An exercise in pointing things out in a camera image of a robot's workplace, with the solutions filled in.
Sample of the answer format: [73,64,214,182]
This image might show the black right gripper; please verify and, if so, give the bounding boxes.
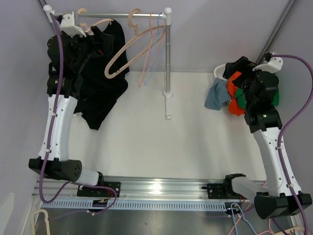
[223,57,261,107]

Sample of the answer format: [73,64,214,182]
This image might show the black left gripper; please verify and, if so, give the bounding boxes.
[62,26,113,72]

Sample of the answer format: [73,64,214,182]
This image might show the beige wooden hanger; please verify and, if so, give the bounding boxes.
[77,8,114,34]
[104,7,166,79]

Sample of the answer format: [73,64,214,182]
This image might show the green t shirt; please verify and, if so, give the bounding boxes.
[234,88,279,109]

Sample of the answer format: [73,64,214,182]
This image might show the grey-blue t shirt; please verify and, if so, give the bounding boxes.
[204,77,231,111]

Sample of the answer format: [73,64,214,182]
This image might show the orange t shirt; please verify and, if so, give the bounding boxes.
[227,71,245,117]

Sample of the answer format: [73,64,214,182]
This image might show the black t shirt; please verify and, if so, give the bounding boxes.
[74,20,129,130]

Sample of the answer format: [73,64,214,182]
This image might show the pink wire hanger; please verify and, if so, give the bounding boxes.
[138,12,163,87]
[227,180,274,235]

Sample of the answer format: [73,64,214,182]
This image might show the light blue wire hanger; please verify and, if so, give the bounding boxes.
[142,12,165,86]

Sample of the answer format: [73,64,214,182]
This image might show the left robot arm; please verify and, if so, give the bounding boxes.
[28,26,114,196]

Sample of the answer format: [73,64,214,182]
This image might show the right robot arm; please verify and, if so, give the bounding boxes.
[223,56,312,219]

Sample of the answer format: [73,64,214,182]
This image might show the beige hanger on floor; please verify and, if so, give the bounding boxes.
[30,209,52,235]

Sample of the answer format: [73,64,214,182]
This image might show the beige hanger bottom right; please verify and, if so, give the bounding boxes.
[284,226,305,235]

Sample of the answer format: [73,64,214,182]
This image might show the white perforated plastic basket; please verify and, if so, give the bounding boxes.
[213,64,228,81]

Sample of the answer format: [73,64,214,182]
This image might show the metal clothes rack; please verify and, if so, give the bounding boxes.
[43,4,173,119]

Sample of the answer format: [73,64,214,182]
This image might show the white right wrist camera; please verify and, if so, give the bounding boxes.
[252,52,283,73]

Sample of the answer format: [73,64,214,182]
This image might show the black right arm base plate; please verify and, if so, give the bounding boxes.
[202,183,240,200]

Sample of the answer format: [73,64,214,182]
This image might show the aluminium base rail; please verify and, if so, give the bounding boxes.
[31,174,269,200]

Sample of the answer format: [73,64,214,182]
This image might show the blue wire hanger on floor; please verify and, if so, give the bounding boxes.
[230,203,257,235]

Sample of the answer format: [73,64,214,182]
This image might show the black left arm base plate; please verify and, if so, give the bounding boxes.
[77,181,121,198]

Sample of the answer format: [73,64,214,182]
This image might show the white slotted cable duct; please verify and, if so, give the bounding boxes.
[42,199,226,212]

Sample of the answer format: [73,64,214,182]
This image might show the pink wire hanger on floor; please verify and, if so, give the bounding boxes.
[227,180,274,235]

